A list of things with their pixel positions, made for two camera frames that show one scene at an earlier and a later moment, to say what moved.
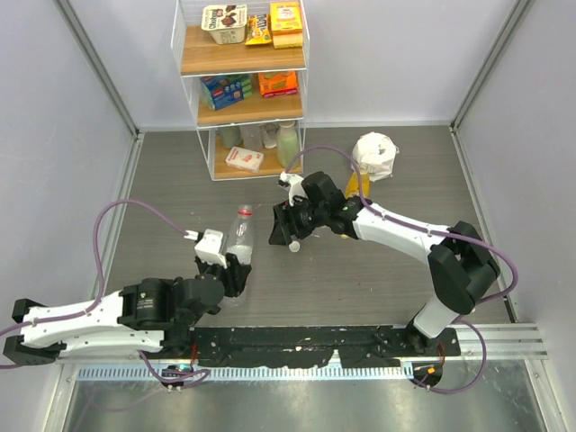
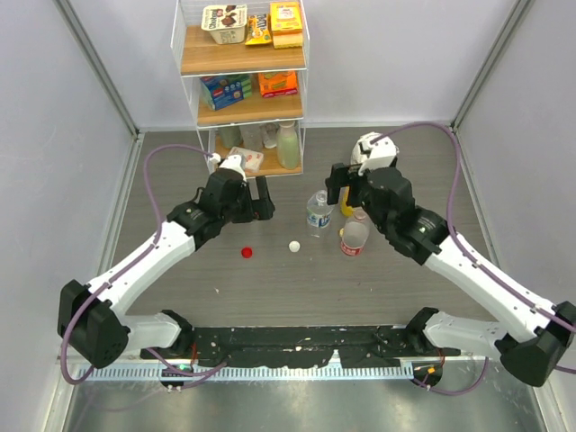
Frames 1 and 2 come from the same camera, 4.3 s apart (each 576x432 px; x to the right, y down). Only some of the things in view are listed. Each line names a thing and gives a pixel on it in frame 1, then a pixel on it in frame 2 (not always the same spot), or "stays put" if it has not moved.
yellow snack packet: (259, 30) stays put
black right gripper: (284, 213) → (344, 175)
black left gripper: (236, 274) → (260, 209)
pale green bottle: (288, 144) stays put
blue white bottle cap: (294, 247) stays put
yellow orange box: (286, 20) stays put
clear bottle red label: (241, 245) → (355, 235)
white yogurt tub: (226, 22) stays put
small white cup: (269, 134) stays put
